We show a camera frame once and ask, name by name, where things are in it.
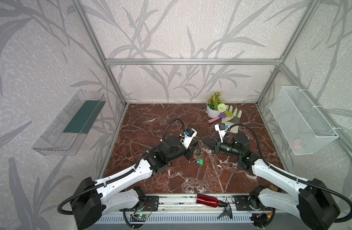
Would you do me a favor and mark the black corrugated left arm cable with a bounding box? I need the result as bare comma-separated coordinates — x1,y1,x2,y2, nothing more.
56,118,186,216

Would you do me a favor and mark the white wire mesh basket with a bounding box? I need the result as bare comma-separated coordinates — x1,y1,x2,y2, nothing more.
270,86,339,155

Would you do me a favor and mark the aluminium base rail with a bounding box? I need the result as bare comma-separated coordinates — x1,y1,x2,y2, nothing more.
82,193,272,229

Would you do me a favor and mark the beige grey garden glove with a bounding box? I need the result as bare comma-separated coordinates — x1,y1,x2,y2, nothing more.
222,105,242,126

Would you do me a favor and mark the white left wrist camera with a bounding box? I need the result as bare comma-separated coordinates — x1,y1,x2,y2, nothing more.
180,128,197,149

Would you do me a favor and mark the green garden trowel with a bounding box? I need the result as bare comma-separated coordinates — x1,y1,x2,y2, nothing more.
269,185,280,192

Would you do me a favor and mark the red spray bottle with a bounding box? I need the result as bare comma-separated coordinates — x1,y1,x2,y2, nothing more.
196,194,228,208

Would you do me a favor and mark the clear plastic wall shelf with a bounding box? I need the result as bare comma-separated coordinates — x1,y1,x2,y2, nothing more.
32,90,107,156

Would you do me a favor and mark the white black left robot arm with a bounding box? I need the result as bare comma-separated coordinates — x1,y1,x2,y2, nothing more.
69,136,198,230

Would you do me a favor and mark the white flower pot with plant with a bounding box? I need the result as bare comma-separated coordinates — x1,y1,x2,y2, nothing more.
207,92,227,118

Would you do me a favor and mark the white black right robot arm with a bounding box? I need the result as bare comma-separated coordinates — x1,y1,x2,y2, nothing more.
203,133,340,230

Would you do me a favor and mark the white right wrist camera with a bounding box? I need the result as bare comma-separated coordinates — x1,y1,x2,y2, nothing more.
214,123,229,143

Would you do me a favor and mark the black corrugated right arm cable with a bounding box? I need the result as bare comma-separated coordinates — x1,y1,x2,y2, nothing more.
226,123,352,223

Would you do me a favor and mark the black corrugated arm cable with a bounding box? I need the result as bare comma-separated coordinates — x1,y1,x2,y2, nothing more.
56,118,186,216
226,123,352,223

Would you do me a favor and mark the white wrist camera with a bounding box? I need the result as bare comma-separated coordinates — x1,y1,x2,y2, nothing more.
214,123,229,143
180,128,197,149

